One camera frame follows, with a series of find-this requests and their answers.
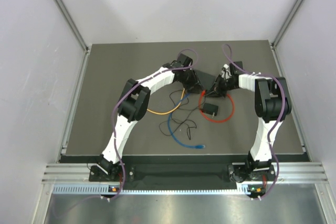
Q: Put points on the black network switch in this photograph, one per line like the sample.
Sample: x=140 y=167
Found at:
x=207 y=80

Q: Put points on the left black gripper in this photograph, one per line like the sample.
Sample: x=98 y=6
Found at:
x=190 y=87

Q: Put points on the aluminium frame rail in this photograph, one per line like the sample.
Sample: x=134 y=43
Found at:
x=289 y=172

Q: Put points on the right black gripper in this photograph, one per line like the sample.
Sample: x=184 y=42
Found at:
x=221 y=93

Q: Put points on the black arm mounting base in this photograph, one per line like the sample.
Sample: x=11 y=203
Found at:
x=208 y=176

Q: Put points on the black power adapter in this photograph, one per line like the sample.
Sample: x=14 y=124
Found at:
x=210 y=109

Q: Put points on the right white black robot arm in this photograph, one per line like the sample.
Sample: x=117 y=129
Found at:
x=272 y=105

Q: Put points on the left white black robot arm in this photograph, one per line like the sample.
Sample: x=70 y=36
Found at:
x=133 y=104

